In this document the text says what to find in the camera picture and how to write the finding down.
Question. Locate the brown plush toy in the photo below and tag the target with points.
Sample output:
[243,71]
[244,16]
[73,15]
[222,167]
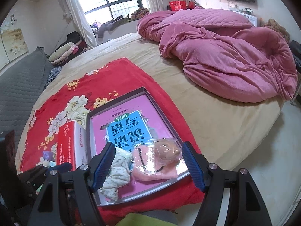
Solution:
[274,25]

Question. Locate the peach sponge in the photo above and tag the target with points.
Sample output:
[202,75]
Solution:
[167,151]

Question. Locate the red gift bags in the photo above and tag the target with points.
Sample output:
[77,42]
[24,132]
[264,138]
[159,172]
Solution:
[182,5]

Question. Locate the white curtain left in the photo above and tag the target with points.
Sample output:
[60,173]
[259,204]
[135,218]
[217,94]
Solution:
[74,12]

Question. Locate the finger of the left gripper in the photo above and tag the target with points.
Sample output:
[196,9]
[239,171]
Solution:
[63,168]

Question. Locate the white floral scrunchie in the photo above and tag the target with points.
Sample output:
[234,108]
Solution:
[118,176]

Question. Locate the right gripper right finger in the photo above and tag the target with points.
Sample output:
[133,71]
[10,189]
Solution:
[246,205]

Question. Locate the grey quilted headboard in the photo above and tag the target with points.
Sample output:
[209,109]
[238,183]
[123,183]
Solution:
[21,86]

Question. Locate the cream plush bear purple dress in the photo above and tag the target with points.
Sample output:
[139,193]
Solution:
[48,159]

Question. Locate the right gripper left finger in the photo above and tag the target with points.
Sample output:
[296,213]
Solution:
[51,206]

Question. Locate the grey tray with pink book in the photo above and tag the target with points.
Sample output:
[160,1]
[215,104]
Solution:
[127,121]

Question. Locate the blue patterned pillow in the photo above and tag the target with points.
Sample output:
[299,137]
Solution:
[52,75]

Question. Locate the red tissue box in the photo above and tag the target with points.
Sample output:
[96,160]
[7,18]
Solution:
[72,145]

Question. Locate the wall painting panels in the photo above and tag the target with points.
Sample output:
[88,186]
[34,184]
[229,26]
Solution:
[13,44]

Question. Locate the pink cloth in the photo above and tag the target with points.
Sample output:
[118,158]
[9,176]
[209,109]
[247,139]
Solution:
[147,167]

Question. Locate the pink quilted comforter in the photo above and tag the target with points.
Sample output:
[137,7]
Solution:
[223,52]

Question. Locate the clothes on window sill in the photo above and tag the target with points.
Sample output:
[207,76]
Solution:
[120,20]

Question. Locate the beige bed sheet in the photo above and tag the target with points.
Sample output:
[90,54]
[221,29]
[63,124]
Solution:
[226,132]

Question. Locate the stack of folded blankets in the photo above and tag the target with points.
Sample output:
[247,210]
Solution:
[67,51]

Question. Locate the white cabinet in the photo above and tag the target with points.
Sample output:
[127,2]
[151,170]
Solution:
[251,18]

